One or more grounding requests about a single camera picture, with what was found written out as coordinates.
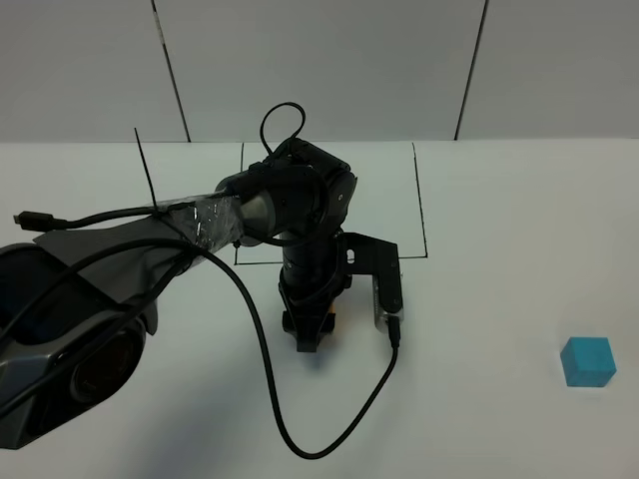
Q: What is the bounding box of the black camera cable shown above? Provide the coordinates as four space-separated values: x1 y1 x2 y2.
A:
12 102 402 459

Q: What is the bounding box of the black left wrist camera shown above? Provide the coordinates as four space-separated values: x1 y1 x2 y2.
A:
338 233 403 338

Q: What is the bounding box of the blue block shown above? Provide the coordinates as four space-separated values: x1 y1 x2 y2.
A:
560 336 617 388

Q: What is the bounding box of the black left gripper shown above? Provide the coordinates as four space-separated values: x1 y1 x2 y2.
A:
279 230 349 353

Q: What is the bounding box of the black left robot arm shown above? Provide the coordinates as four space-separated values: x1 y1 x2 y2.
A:
1 138 356 450

